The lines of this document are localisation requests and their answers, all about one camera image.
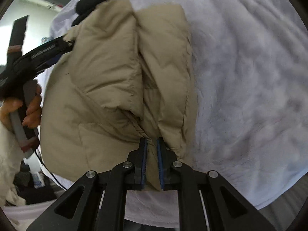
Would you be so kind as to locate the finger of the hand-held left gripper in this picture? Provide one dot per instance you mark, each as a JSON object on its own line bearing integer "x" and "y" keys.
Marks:
{"x": 66, "y": 44}

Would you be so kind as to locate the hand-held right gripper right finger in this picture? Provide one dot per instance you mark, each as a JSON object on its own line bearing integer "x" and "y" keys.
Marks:
{"x": 160, "y": 163}

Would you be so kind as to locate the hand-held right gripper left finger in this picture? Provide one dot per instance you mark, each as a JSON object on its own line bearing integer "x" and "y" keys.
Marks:
{"x": 144, "y": 163}

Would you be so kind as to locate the beige puffer jacket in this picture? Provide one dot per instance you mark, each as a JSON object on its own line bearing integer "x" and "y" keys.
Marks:
{"x": 101, "y": 77}

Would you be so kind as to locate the person's left forearm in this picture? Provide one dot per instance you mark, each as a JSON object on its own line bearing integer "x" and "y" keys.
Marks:
{"x": 8, "y": 163}

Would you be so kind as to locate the person's left hand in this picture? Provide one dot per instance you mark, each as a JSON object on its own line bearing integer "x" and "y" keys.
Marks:
{"x": 33, "y": 110}

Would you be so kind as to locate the blue printed cloth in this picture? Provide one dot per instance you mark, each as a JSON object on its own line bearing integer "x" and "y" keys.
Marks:
{"x": 45, "y": 39}

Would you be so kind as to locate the dark clutter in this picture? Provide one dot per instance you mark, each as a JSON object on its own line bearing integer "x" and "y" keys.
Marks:
{"x": 33, "y": 187}

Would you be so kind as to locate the lavender fleece blanket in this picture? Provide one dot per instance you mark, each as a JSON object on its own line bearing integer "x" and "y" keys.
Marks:
{"x": 240, "y": 77}

